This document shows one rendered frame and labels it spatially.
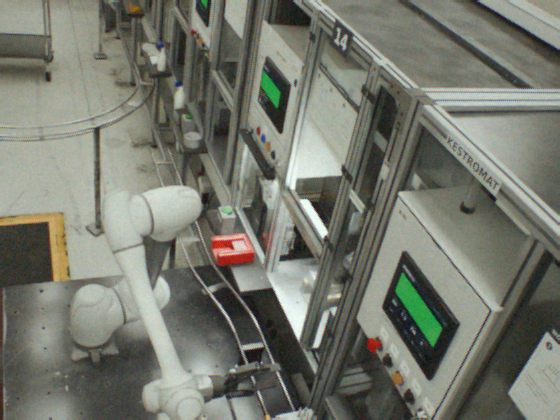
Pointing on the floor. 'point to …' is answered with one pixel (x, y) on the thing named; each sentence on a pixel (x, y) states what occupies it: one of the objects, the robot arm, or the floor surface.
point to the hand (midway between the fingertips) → (269, 376)
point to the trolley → (30, 44)
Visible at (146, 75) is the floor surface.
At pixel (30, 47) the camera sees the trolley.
